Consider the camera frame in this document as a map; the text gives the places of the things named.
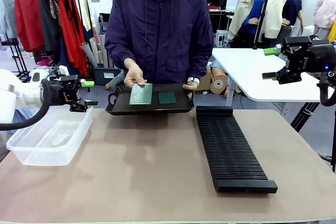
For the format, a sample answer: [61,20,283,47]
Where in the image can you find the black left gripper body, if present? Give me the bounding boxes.
[50,74,79,105]

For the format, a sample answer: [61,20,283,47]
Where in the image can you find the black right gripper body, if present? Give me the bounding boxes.
[285,36,336,74]

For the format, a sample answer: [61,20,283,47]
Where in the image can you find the large green PCB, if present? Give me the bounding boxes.
[129,83,153,105]

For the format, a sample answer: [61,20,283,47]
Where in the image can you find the small dark green PCB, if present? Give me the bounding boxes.
[158,92,177,104]

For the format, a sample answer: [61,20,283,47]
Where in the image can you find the black plastic tray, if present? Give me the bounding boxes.
[106,82,195,116]

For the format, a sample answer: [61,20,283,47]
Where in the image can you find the person right forearm purple sleeve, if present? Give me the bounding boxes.
[104,35,140,69]

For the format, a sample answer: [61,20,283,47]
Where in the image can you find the person left forearm purple sleeve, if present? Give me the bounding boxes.
[190,42,214,83]

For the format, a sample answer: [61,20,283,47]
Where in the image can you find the person right hand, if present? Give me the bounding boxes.
[123,62,147,89]

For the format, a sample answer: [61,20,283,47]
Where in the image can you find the person left hand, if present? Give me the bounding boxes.
[183,81,200,91]

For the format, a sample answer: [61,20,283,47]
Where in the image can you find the black crate white label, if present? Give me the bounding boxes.
[92,67,122,86]

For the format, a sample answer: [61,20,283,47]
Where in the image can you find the grey paper roll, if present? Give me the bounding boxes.
[79,41,98,69]

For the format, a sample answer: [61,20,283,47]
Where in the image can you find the pink cloth pile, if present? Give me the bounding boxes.
[38,58,55,67]

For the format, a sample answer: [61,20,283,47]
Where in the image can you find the white background table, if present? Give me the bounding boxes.
[211,47,336,106]

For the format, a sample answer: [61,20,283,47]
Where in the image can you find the black stand pole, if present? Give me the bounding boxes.
[252,0,274,50]

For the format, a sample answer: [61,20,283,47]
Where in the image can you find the tall beige paper roll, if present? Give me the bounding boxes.
[99,32,109,69]

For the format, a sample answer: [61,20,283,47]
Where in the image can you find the black tripod legs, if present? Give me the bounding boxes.
[290,101,336,174]

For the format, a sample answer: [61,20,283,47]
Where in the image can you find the mannequin cream and navy top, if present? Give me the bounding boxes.
[264,0,306,49]

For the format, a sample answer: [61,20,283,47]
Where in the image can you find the mannequin pink jacket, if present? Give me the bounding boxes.
[313,0,336,42]

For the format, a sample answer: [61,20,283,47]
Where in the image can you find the red dress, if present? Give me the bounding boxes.
[56,0,89,77]

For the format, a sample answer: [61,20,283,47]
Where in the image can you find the white plastic crate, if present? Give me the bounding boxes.
[215,29,233,49]

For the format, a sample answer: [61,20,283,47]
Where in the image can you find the mannequin beige coat blue shirt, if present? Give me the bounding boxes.
[227,0,266,49]

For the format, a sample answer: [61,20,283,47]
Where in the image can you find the lying mannequin pale blue cloth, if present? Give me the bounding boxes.
[207,60,246,98]

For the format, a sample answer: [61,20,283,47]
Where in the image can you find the black coat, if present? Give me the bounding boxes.
[38,0,63,57]

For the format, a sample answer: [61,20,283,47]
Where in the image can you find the white board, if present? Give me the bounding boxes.
[225,0,240,12]

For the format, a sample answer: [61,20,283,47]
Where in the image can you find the black shelf unit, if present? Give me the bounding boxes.
[98,13,111,33]

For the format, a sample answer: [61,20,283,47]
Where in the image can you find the clear plastic box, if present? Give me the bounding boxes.
[6,106,94,167]

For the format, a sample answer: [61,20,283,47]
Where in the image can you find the cream garment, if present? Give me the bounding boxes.
[77,0,93,32]

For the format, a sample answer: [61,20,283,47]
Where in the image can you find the red jacket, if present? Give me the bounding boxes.
[14,0,46,53]

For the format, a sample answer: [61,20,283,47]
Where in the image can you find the person torso purple jacket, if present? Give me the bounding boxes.
[104,0,214,84]

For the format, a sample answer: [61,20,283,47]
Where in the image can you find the black slotted PCB rack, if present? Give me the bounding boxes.
[195,105,278,194]

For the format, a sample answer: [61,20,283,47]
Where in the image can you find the grey fuzzy garment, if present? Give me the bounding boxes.
[0,0,18,39]

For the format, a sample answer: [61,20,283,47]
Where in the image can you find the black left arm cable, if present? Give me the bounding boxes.
[0,78,52,132]

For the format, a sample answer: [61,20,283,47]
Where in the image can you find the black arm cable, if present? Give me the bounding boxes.
[316,71,336,107]
[0,78,52,132]

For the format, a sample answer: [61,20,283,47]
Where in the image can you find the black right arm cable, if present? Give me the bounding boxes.
[316,71,336,107]

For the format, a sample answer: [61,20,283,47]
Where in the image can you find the small black rack frame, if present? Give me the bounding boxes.
[0,34,31,83]

